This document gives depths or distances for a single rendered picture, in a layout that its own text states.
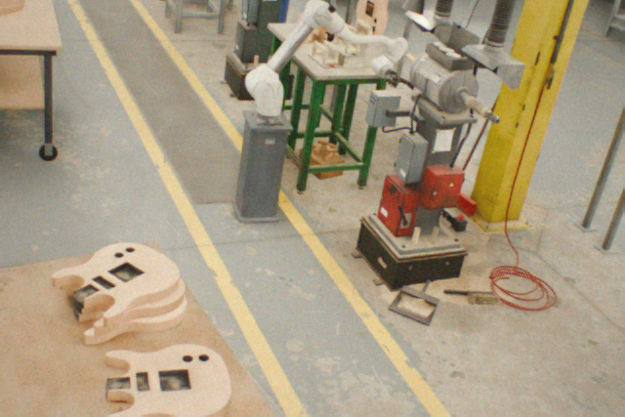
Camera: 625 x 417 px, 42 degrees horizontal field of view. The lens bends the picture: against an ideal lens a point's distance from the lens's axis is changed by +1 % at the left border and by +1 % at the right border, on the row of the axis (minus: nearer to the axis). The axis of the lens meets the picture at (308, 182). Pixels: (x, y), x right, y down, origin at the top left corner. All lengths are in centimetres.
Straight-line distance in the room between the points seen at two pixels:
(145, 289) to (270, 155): 240
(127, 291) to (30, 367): 41
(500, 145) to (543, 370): 174
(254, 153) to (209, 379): 264
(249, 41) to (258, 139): 221
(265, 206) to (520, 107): 183
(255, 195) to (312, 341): 126
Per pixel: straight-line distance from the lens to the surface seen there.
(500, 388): 458
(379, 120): 485
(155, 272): 311
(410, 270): 502
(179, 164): 609
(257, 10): 725
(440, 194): 483
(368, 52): 575
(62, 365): 292
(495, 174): 590
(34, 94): 606
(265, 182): 534
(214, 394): 276
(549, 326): 517
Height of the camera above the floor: 282
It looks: 28 degrees down
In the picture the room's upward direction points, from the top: 9 degrees clockwise
